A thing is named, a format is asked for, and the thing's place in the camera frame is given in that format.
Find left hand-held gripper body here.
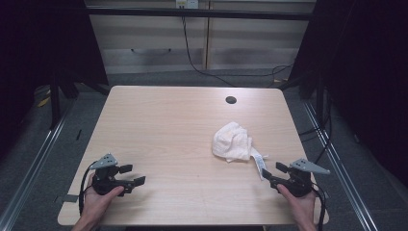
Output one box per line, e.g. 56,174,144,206
89,152,135,197

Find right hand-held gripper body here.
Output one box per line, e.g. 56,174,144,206
269,158,332,198

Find white towel with label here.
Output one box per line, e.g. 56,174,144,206
211,120,269,182

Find person's left hand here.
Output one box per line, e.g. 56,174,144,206
79,172,126,223

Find person's right hand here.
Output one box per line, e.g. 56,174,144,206
276,183,319,226

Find grey tape piece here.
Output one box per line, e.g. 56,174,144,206
62,193,80,204

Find black stand leg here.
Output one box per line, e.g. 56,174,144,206
315,76,325,127
48,72,63,130

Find yellow floor tape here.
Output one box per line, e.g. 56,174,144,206
36,95,52,109

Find black curtain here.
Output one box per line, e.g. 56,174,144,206
0,0,110,162
288,0,408,189

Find black horizontal bar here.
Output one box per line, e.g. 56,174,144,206
84,7,318,22

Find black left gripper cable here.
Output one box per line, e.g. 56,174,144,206
78,160,99,217

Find metal floor rail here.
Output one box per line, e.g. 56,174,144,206
302,101,380,231
0,98,77,231

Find black floor cables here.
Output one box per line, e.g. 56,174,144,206
297,89,334,166

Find dark cabinet handle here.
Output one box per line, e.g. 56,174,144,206
130,47,173,55

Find black hanging power cable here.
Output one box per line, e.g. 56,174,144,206
180,15,293,89

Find white wall socket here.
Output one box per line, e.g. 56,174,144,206
175,0,200,10

